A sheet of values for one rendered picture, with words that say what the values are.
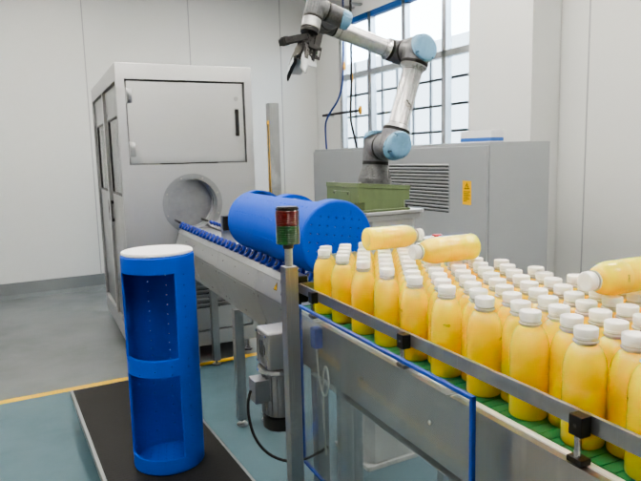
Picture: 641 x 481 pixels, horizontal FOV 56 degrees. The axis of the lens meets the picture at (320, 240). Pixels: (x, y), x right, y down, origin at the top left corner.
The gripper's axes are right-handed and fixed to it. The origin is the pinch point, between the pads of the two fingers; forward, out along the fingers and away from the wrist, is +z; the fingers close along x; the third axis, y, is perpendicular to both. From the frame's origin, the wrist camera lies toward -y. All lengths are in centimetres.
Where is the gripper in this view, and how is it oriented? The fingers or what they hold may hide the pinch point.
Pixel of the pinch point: (294, 76)
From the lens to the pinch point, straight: 240.3
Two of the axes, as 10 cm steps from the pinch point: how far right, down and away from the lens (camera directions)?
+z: -2.1, 9.7, -0.9
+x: -5.0, -0.2, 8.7
